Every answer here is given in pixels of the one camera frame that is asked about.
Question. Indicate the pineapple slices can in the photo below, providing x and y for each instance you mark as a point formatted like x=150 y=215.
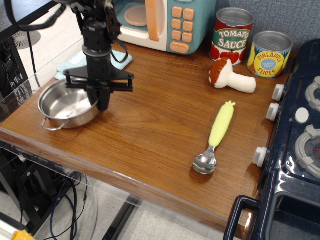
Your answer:
x=269 y=54

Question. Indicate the spoon with yellow handle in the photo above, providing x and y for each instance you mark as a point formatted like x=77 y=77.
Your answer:
x=206 y=163

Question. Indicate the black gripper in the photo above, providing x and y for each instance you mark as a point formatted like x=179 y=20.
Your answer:
x=101 y=75

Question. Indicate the light blue towel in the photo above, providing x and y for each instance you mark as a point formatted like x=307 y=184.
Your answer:
x=118 y=60

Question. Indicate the dark blue toy stove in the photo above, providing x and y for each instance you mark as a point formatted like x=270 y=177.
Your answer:
x=288 y=203

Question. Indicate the plush mushroom toy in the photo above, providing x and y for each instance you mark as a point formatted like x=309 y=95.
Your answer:
x=221 y=75

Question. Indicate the tomato sauce can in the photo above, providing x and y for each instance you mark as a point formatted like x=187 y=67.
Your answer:
x=233 y=27

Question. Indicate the stainless steel pot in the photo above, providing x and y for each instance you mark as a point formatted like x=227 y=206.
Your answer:
x=65 y=108

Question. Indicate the black side desk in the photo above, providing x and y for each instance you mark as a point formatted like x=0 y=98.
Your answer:
x=18 y=15

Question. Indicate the teal toy microwave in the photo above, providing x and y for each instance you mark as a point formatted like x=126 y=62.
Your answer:
x=174 y=26

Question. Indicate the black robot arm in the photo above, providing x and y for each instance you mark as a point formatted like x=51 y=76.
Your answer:
x=100 y=29

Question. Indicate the white stove knob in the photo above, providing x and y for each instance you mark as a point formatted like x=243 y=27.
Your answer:
x=278 y=92
x=259 y=156
x=272 y=111

